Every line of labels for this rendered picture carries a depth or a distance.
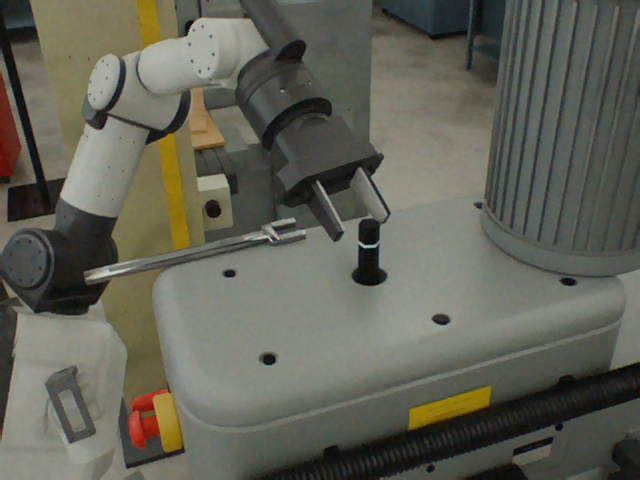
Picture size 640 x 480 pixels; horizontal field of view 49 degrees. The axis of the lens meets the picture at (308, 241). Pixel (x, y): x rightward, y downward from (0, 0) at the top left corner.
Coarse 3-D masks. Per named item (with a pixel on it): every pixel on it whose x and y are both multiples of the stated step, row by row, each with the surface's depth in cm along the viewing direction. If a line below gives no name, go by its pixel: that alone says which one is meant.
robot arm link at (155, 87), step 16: (160, 48) 91; (176, 48) 87; (128, 64) 95; (144, 64) 93; (160, 64) 90; (176, 64) 87; (128, 80) 95; (144, 80) 94; (160, 80) 91; (176, 80) 89; (128, 96) 95; (144, 96) 96; (160, 96) 97; (176, 96) 99; (112, 112) 97; (128, 112) 97; (144, 112) 98; (160, 112) 99; (176, 112) 100; (160, 128) 102
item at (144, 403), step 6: (162, 390) 85; (138, 396) 85; (144, 396) 85; (150, 396) 85; (132, 402) 84; (138, 402) 84; (144, 402) 84; (150, 402) 84; (132, 408) 84; (138, 408) 84; (144, 408) 84; (150, 408) 84
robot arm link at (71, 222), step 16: (64, 208) 102; (64, 224) 103; (80, 224) 102; (96, 224) 103; (112, 224) 106; (64, 240) 102; (80, 240) 103; (96, 240) 104; (64, 256) 100; (80, 256) 103; (96, 256) 106; (64, 272) 101; (80, 272) 104
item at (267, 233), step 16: (272, 224) 81; (288, 224) 82; (224, 240) 79; (240, 240) 79; (256, 240) 79; (272, 240) 79; (288, 240) 79; (160, 256) 76; (176, 256) 76; (192, 256) 76; (96, 272) 74; (112, 272) 74; (128, 272) 74
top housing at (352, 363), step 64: (256, 256) 77; (320, 256) 77; (384, 256) 76; (448, 256) 76; (512, 256) 76; (192, 320) 68; (256, 320) 68; (320, 320) 67; (384, 320) 67; (448, 320) 67; (512, 320) 67; (576, 320) 68; (192, 384) 61; (256, 384) 60; (320, 384) 61; (384, 384) 63; (448, 384) 66; (512, 384) 70; (192, 448) 65; (256, 448) 62; (320, 448) 65
